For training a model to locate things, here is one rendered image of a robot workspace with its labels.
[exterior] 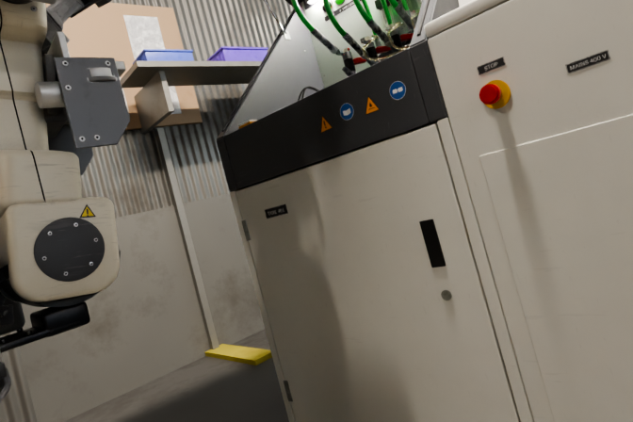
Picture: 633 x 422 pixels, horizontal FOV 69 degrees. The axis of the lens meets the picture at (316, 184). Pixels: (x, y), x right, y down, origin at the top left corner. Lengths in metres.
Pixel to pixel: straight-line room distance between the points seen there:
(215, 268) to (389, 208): 2.04
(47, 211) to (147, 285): 1.97
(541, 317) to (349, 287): 0.43
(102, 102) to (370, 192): 0.57
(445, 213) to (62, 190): 0.70
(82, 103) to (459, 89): 0.68
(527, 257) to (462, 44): 0.41
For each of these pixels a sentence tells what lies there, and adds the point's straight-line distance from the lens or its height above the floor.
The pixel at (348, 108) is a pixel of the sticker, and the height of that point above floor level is 0.88.
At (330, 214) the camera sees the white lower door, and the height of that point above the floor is 0.66.
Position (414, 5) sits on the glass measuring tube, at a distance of 1.59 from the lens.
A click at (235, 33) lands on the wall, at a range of 3.54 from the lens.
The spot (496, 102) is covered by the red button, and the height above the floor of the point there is 0.78.
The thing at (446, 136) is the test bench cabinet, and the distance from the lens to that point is 0.96.
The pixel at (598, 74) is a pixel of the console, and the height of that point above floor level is 0.77.
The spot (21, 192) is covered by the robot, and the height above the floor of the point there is 0.83.
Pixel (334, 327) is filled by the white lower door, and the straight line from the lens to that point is 1.23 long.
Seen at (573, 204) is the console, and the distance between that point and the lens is 0.90.
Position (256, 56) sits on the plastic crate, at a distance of 2.96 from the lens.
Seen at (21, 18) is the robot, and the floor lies 1.11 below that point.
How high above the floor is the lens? 0.69
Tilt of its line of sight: 2 degrees up
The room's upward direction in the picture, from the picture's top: 15 degrees counter-clockwise
